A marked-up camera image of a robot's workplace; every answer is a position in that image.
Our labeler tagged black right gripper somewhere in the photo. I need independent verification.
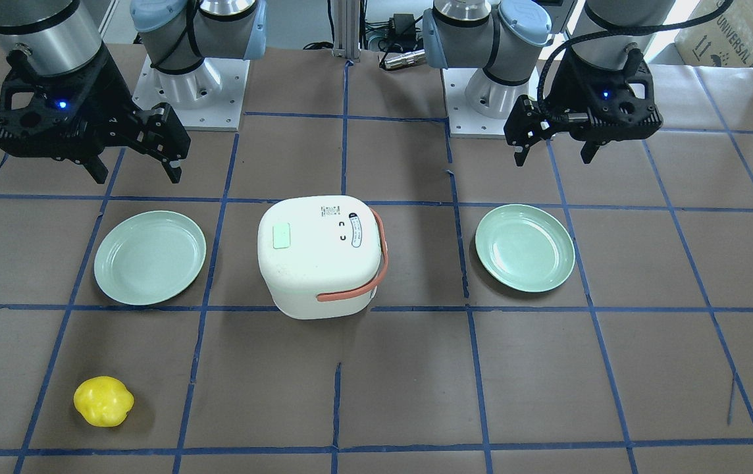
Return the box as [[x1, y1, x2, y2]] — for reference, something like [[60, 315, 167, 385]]
[[0, 45, 191, 185]]

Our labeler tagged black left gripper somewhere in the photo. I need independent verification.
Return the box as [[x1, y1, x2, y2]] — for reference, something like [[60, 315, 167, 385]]
[[504, 47, 663, 167]]

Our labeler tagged white rice cooker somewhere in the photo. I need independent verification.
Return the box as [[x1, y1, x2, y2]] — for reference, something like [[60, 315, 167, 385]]
[[257, 195, 390, 320]]

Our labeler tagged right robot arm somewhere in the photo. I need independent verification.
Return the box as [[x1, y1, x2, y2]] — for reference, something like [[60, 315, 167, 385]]
[[0, 1, 267, 184]]

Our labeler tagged green plate near lemon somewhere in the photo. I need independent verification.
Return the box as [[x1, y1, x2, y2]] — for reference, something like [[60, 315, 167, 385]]
[[93, 210, 206, 306]]

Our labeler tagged green plate far side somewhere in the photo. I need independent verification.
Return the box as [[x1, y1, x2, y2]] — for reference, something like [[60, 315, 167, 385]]
[[474, 203, 575, 293]]

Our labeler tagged black power adapter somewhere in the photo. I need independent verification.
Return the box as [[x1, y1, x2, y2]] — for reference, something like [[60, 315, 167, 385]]
[[388, 13, 416, 39]]

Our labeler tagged cardboard box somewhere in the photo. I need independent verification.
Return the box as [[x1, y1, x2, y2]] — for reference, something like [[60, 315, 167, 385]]
[[674, 1, 753, 67]]

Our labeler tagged yellow lemon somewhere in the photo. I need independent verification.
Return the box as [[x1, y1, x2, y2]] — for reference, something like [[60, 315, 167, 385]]
[[73, 376, 135, 428]]

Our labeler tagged aluminium frame post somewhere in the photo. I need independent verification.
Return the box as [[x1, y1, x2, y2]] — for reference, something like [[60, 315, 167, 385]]
[[330, 1, 363, 63]]

